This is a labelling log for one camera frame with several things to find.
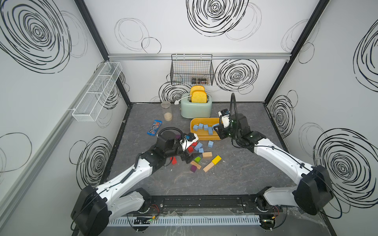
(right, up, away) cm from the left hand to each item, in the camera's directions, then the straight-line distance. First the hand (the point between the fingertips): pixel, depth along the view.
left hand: (196, 144), depth 74 cm
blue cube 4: (+10, -4, +19) cm, 22 cm away
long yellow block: (+13, -12, +15) cm, 23 cm away
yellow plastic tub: (+6, +2, +27) cm, 28 cm away
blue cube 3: (+11, +10, +4) cm, 15 cm away
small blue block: (+1, +7, +28) cm, 29 cm away
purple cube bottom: (-1, -16, +11) cm, 19 cm away
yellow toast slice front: (+3, +28, +24) cm, 37 cm away
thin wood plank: (0, -14, +12) cm, 19 cm away
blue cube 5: (+4, -7, +17) cm, 19 cm away
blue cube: (+4, +7, +28) cm, 29 cm away
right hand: (+12, +9, +7) cm, 16 cm away
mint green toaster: (-3, +19, +30) cm, 36 cm away
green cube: (+1, -11, +12) cm, 17 cm away
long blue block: (+3, -5, +22) cm, 23 cm away
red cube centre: (-3, 0, -10) cm, 10 cm away
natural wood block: (+7, -9, +15) cm, 19 cm away
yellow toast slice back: (+1, +34, +25) cm, 42 cm away
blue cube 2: (+8, +7, +28) cm, 30 cm away
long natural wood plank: (+9, -15, +12) cm, 21 cm away
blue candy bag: (-29, +6, +31) cm, 43 cm away
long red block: (0, -4, +21) cm, 22 cm away
